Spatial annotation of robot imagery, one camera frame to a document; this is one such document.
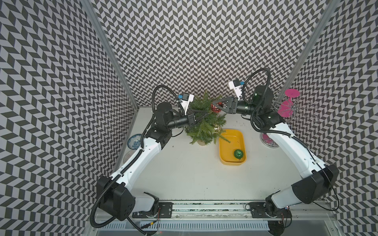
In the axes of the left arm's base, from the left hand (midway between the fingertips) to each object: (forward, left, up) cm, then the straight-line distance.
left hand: (206, 114), depth 65 cm
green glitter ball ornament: (-3, -21, -32) cm, 39 cm away
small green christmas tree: (+1, -2, -10) cm, 11 cm away
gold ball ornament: (+2, -6, -14) cm, 15 cm away
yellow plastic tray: (0, -14, -34) cm, 37 cm away
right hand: (+1, -3, +4) cm, 5 cm away
